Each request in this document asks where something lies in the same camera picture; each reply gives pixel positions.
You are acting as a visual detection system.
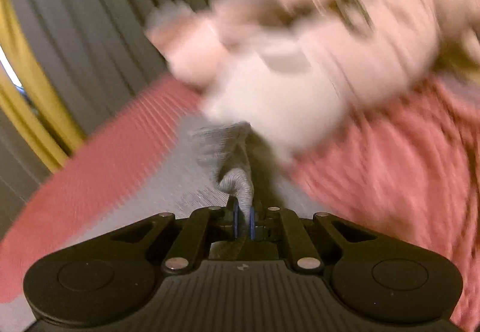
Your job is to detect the red ribbed bedspread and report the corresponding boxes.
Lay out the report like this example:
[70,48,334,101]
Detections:
[1,77,199,304]

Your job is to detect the pink fuzzy blanket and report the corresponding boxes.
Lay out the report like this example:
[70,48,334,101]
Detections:
[290,73,479,331]

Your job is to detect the yellow curtain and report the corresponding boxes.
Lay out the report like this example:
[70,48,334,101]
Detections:
[1,0,86,172]

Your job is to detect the pink plush toy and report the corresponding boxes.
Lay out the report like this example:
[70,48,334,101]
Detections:
[145,0,479,162]

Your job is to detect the grey-green curtain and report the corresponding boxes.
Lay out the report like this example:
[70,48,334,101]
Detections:
[0,0,230,239]

